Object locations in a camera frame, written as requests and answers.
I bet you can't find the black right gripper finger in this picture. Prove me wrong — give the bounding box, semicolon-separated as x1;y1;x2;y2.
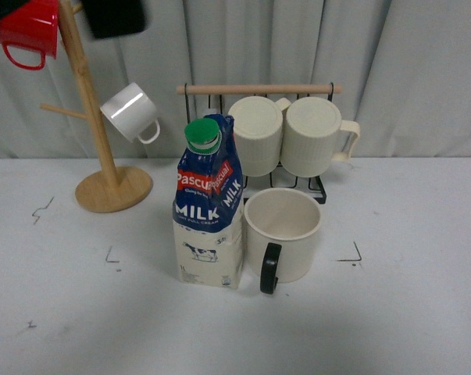
81;0;148;39

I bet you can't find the blue white milk carton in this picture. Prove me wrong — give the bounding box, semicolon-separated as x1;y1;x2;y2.
172;114;244;289

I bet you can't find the cream mug black handle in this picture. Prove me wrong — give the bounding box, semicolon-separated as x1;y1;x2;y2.
244;187;323;295

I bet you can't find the red hanging mug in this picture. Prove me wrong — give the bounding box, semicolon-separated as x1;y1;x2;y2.
0;0;59;71

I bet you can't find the white hanging mug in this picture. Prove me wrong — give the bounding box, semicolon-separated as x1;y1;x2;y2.
100;83;161;145

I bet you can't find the wooden mug tree stand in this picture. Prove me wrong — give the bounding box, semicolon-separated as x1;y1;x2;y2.
40;1;153;213

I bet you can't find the left cream ribbed mug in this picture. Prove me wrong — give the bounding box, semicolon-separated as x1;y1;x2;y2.
229;96;291;177

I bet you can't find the cream ribbed mug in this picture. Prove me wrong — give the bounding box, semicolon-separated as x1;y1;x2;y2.
280;97;360;177
229;96;291;177

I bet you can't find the right cream ribbed mug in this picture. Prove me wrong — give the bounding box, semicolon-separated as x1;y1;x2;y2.
280;97;360;177

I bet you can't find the black wire cup rack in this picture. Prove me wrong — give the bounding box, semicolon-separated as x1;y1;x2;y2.
176;82;343;205

